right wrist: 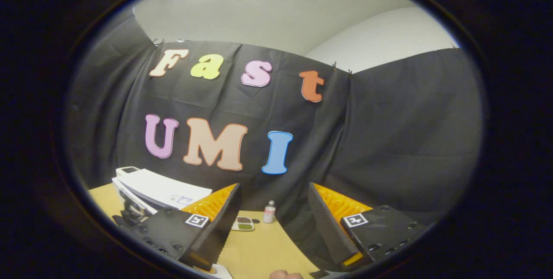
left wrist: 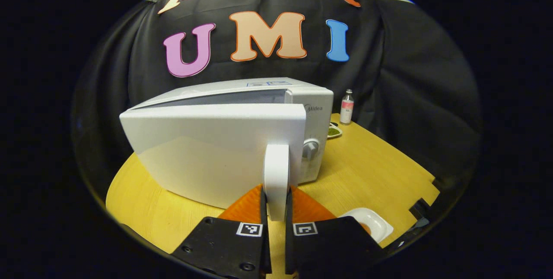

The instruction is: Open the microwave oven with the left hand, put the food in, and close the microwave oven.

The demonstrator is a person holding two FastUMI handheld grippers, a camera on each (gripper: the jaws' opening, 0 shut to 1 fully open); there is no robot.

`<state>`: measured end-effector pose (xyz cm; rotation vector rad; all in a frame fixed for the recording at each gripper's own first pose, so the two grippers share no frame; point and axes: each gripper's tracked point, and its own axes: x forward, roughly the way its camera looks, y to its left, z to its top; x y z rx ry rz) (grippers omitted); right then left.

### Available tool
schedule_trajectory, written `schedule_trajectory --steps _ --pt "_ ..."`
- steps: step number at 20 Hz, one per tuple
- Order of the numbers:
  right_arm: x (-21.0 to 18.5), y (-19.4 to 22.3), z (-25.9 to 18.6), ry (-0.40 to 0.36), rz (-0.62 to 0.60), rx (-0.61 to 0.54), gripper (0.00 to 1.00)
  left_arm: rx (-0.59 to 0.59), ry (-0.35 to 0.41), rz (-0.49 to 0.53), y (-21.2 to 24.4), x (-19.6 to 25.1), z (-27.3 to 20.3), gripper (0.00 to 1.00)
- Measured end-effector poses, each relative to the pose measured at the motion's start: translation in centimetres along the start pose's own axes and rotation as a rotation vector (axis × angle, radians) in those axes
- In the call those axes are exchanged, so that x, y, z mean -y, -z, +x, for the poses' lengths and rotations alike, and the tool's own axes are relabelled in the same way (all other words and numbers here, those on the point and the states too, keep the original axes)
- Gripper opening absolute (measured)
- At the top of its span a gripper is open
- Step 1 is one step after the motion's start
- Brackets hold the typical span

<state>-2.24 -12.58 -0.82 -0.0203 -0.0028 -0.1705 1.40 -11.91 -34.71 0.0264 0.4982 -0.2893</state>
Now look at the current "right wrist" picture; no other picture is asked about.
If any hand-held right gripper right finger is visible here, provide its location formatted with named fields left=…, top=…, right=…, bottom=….
left=307, top=182, right=435, bottom=268

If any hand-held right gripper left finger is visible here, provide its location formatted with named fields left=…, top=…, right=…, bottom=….
left=128, top=183, right=243, bottom=271

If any white tray of food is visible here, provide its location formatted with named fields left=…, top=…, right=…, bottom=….
left=231, top=216, right=255, bottom=232

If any white microwave oven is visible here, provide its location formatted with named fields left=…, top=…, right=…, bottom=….
left=111, top=168, right=213, bottom=228

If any white square plate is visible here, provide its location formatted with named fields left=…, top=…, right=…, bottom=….
left=207, top=263, right=234, bottom=279

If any small pink label bottle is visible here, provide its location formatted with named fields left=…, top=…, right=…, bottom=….
left=263, top=200, right=277, bottom=224

